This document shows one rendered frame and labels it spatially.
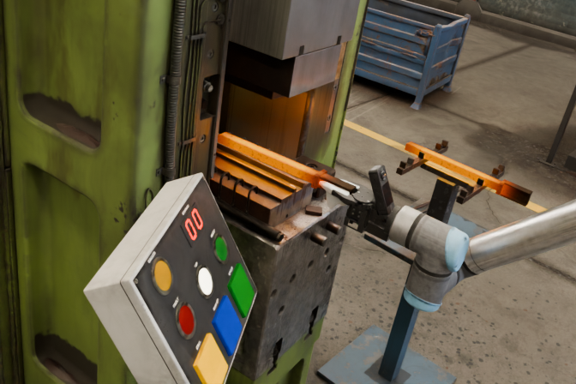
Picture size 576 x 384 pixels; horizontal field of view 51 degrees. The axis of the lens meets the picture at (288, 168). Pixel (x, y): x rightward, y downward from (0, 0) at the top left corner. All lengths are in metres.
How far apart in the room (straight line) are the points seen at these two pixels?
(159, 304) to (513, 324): 2.33
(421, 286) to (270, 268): 0.36
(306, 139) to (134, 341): 1.02
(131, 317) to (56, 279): 0.89
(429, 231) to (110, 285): 0.76
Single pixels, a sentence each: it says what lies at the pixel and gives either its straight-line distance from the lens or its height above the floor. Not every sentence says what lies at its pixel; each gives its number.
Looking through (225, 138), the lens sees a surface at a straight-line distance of 1.65.
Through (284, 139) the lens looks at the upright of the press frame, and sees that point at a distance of 1.84.
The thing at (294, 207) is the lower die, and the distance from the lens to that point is 1.59.
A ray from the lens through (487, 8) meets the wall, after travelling 9.40.
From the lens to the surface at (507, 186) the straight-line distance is 1.97.
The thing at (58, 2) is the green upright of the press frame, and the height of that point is 1.39.
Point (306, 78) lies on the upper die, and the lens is 1.39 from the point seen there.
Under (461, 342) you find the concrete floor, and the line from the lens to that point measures 2.84.
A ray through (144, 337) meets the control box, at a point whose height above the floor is 1.10.
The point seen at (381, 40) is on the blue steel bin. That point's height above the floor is 0.46.
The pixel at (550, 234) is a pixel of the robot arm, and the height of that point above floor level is 1.11.
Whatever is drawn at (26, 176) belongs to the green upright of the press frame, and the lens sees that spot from 1.62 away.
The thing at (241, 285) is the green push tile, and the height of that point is 1.02.
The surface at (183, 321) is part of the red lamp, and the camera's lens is 0.97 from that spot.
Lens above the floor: 1.75
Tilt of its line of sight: 27 degrees down
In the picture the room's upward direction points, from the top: 10 degrees clockwise
